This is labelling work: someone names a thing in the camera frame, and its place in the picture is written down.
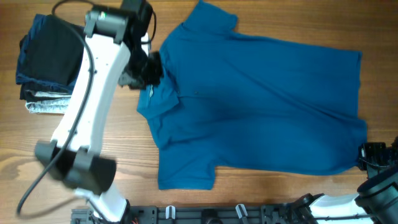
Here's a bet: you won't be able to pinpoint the black folded garment underneath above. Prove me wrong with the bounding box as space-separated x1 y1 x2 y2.
16 34 73 103

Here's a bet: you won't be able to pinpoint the right white clip on rail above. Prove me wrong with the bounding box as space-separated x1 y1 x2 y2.
235 203 249 224

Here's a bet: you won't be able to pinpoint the white clip on rail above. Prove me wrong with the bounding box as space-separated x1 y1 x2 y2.
235 203 249 224
165 205 176 220

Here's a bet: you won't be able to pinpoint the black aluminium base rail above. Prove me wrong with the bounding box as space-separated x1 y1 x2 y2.
70 203 312 224

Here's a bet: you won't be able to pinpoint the light blue folded jeans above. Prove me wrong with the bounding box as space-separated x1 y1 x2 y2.
22 90 71 114

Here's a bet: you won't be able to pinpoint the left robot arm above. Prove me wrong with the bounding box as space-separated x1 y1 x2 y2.
35 1 163 223

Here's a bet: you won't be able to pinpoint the navy folded garment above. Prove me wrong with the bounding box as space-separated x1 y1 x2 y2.
16 14 84 93

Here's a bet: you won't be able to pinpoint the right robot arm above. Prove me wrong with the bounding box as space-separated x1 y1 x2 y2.
287 141 397 224

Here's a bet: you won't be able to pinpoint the blue polo shirt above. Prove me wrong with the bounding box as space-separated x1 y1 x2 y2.
137 1 367 190

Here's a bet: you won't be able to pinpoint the black folded garment on top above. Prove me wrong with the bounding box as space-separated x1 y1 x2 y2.
22 15 85 86

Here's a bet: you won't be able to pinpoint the left white clip on rail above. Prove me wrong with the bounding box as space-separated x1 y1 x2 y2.
165 205 176 220

